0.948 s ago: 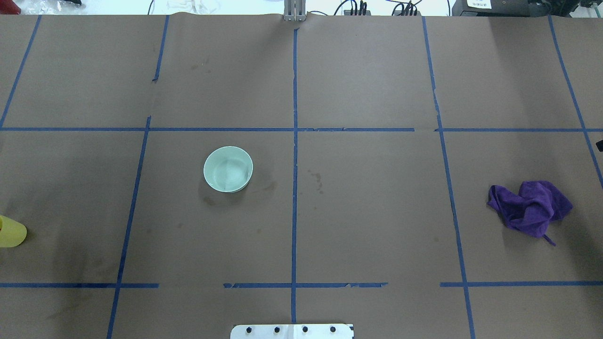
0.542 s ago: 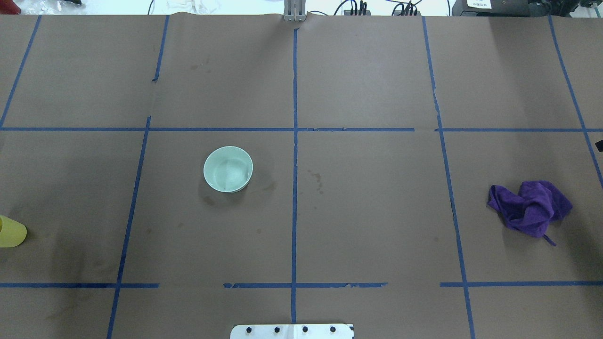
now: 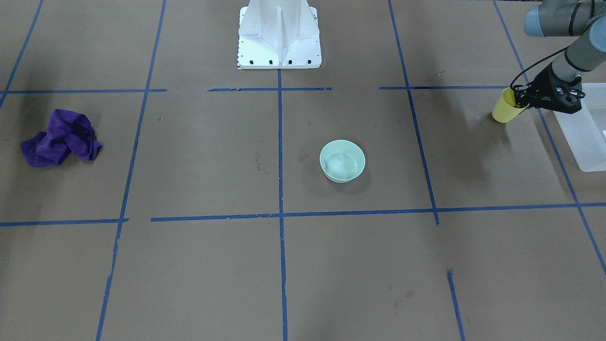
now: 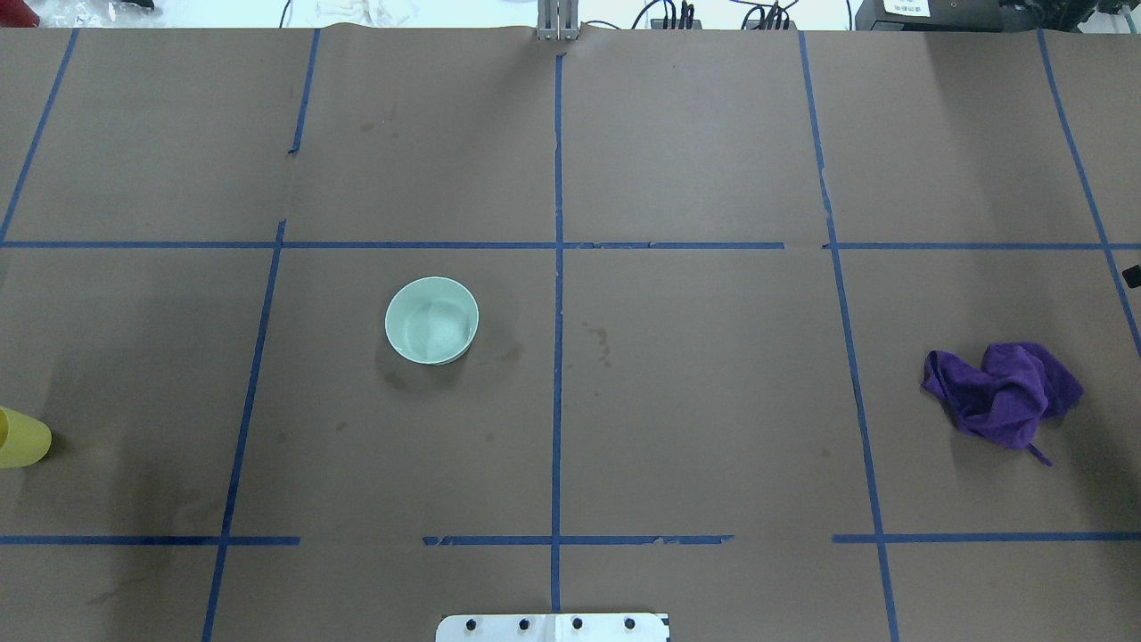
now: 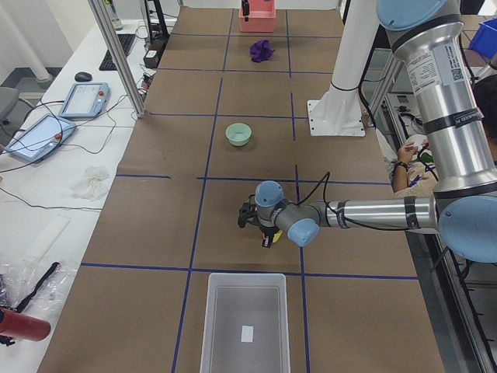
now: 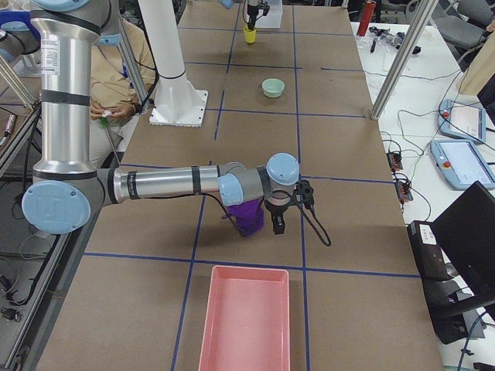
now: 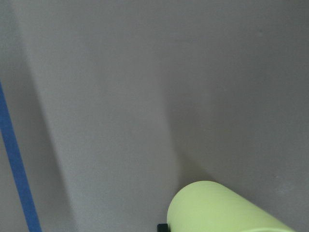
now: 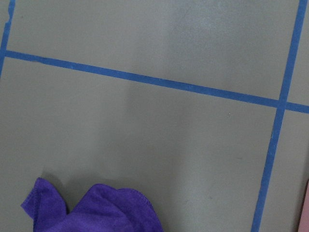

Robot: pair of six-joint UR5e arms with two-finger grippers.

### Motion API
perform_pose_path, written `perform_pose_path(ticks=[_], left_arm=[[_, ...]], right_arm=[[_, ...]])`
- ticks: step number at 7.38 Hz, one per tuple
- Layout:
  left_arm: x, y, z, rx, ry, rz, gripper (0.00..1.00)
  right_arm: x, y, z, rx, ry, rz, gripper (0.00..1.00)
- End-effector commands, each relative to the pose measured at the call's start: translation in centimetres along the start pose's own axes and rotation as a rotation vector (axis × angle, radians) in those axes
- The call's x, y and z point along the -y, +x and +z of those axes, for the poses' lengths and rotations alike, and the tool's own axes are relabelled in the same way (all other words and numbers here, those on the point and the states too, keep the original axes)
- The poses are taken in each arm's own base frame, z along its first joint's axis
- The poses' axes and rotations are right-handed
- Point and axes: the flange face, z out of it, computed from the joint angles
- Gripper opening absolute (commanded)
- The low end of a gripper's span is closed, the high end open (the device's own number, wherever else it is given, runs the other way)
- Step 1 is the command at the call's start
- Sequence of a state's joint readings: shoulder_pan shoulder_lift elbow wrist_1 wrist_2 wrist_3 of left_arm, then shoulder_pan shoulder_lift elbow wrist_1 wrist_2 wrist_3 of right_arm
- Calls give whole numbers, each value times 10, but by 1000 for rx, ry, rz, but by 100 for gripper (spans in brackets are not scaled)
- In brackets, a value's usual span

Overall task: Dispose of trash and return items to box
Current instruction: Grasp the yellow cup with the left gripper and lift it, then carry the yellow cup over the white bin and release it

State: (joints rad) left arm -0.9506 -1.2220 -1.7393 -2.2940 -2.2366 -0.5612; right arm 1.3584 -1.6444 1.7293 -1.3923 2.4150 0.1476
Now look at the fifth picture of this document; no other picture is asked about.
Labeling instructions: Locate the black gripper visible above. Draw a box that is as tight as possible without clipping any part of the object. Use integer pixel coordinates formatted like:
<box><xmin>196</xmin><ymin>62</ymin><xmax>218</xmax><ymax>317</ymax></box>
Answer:
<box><xmin>259</xmin><ymin>223</ymin><xmax>278</xmax><ymax>248</ymax></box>

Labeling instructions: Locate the yellow plastic cup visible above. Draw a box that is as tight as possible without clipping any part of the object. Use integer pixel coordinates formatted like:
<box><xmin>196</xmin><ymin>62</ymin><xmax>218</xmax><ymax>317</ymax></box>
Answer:
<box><xmin>272</xmin><ymin>230</ymin><xmax>283</xmax><ymax>243</ymax></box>

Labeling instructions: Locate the mint green bowl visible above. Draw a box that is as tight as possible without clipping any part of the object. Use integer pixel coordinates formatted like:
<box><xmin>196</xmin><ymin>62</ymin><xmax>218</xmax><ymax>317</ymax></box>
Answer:
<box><xmin>225</xmin><ymin>123</ymin><xmax>252</xmax><ymax>147</ymax></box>

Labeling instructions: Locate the purple cloth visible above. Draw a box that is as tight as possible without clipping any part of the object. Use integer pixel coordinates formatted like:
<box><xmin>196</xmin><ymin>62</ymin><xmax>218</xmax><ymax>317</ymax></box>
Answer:
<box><xmin>249</xmin><ymin>40</ymin><xmax>275</xmax><ymax>63</ymax></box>

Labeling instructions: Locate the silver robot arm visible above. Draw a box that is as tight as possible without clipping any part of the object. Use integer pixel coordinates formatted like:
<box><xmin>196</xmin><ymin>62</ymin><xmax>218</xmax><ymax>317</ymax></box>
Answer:
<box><xmin>238</xmin><ymin>1</ymin><xmax>496</xmax><ymax>263</ymax></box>

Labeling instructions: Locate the translucent white plastic box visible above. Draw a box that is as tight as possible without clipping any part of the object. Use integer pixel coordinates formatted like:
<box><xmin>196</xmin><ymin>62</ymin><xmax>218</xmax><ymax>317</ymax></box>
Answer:
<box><xmin>200</xmin><ymin>273</ymin><xmax>290</xmax><ymax>372</ymax></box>

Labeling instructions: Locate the black power box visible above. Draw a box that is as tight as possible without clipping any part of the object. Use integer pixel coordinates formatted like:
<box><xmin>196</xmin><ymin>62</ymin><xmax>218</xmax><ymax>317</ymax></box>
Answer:
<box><xmin>143</xmin><ymin>50</ymin><xmax>159</xmax><ymax>69</ymax></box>

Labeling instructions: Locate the seated person beige shirt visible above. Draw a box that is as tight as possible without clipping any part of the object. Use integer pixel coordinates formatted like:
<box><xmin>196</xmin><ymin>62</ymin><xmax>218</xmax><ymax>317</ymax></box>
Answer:
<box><xmin>382</xmin><ymin>73</ymin><xmax>497</xmax><ymax>194</ymax></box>

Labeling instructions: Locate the white crumpled tissue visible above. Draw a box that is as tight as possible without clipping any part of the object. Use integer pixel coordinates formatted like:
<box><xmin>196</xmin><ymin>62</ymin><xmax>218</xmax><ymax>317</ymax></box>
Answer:
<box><xmin>70</xmin><ymin>166</ymin><xmax>109</xmax><ymax>201</ymax></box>

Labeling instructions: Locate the white flat strip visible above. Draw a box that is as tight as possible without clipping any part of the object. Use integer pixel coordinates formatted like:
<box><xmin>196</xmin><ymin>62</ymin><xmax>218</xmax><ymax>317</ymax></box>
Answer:
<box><xmin>23</xmin><ymin>215</ymin><xmax>71</xmax><ymax>263</ymax></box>

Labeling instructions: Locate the pink plastic bin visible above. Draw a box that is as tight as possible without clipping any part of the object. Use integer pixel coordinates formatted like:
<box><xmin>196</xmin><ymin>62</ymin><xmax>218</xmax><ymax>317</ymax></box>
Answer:
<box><xmin>238</xmin><ymin>0</ymin><xmax>276</xmax><ymax>33</ymax></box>

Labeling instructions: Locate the upper teach pendant tablet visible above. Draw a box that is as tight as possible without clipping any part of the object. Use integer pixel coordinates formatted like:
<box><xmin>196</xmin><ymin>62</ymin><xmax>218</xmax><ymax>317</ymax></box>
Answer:
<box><xmin>58</xmin><ymin>82</ymin><xmax>109</xmax><ymax>120</ymax></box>

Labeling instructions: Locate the teach pendant tablet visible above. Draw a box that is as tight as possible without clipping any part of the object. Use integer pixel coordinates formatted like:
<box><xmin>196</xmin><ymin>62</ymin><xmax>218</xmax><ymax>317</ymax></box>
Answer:
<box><xmin>58</xmin><ymin>82</ymin><xmax>109</xmax><ymax>120</ymax></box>
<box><xmin>5</xmin><ymin>114</ymin><xmax>76</xmax><ymax>163</ymax></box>

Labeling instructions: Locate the black keyboard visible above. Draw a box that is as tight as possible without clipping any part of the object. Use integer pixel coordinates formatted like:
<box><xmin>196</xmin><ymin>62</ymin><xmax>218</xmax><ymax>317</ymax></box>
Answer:
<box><xmin>99</xmin><ymin>33</ymin><xmax>137</xmax><ymax>71</ymax></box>

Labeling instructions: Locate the black computer mouse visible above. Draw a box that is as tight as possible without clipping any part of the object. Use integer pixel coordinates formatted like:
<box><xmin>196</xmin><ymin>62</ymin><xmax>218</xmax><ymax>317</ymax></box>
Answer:
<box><xmin>74</xmin><ymin>71</ymin><xmax>92</xmax><ymax>82</ymax></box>

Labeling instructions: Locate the clear plastic bag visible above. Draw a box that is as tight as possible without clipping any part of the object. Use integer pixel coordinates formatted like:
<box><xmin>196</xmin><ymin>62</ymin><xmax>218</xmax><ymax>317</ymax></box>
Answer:
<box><xmin>1</xmin><ymin>261</ymin><xmax>77</xmax><ymax>313</ymax></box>

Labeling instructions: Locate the lower teach pendant tablet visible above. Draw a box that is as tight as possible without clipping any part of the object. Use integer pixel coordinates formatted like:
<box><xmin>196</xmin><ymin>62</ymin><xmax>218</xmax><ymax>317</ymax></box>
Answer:
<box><xmin>5</xmin><ymin>114</ymin><xmax>76</xmax><ymax>163</ymax></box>

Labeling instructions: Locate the red cylinder bottle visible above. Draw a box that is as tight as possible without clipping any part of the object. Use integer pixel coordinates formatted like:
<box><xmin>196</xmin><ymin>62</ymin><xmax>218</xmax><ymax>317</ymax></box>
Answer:
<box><xmin>1</xmin><ymin>309</ymin><xmax>51</xmax><ymax>341</ymax></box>

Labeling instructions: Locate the blue storage bin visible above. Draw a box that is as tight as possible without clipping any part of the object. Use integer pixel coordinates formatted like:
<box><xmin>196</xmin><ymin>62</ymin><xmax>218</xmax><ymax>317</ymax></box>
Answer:
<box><xmin>469</xmin><ymin>18</ymin><xmax>497</xmax><ymax>58</ymax></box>

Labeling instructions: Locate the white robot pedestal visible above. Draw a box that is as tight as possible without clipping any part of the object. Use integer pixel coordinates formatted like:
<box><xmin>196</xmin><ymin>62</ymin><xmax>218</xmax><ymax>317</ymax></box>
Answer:
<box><xmin>308</xmin><ymin>0</ymin><xmax>379</xmax><ymax>137</ymax></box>

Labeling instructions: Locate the aluminium frame post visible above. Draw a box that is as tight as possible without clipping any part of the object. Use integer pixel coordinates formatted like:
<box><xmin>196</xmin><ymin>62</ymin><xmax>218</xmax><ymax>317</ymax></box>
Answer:
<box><xmin>88</xmin><ymin>0</ymin><xmax>145</xmax><ymax>118</ymax></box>

